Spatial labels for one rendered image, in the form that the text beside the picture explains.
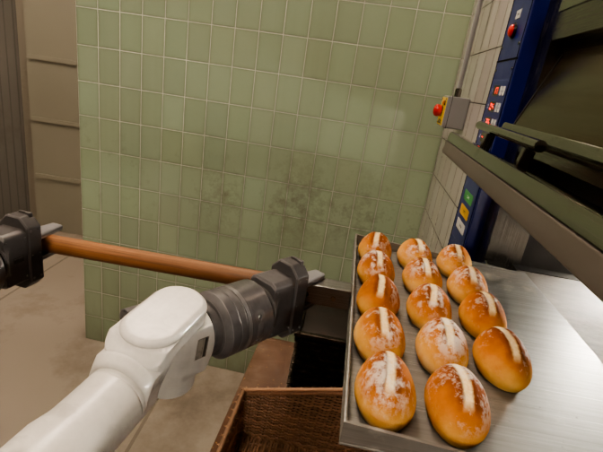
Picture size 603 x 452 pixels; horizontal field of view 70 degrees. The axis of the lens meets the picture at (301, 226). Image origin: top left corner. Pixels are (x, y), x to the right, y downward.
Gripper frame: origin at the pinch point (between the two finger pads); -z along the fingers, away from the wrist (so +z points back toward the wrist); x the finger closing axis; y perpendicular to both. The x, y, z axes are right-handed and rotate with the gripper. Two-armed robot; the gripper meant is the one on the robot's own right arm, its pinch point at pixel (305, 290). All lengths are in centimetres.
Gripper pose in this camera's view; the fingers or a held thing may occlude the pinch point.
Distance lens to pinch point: 67.5
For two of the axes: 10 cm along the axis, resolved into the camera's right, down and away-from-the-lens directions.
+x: 1.4, -9.4, -3.2
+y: -7.2, -3.1, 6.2
